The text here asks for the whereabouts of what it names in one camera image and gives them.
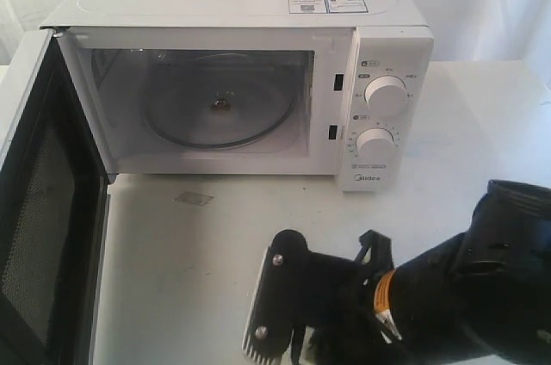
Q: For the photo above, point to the warning label sticker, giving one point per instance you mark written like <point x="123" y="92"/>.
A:
<point x="327" y="7"/>

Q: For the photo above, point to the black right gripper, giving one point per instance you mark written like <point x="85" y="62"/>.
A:
<point x="336" y="301"/>

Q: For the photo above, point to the glass turntable plate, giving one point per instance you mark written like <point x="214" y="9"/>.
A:
<point x="222" y="100"/>

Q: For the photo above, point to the white upper power knob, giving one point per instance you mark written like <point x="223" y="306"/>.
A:
<point x="386" y="96"/>

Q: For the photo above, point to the white Midea microwave body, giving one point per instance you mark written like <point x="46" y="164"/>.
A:
<point x="112" y="46"/>

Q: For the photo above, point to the white lower timer knob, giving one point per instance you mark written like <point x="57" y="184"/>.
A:
<point x="375" y="146"/>

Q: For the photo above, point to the clear tape patch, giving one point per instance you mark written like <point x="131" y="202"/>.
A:
<point x="193" y="198"/>

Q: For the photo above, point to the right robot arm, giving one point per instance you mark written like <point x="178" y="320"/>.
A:
<point x="484" y="292"/>

